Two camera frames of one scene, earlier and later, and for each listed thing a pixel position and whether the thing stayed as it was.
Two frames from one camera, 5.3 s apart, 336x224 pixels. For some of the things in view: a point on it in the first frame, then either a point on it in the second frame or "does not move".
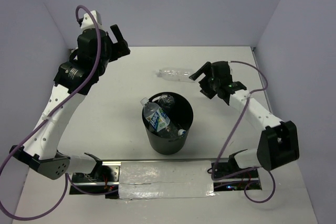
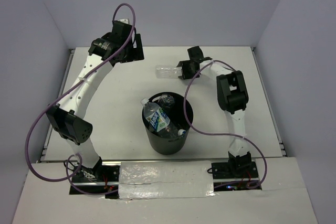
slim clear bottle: (167, 102) does not move
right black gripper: (206, 91) to (186, 74)
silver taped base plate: (165, 179) does not move
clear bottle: (171, 131) does not move
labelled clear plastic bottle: (156, 118) does not move
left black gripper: (120, 49) to (137, 54)
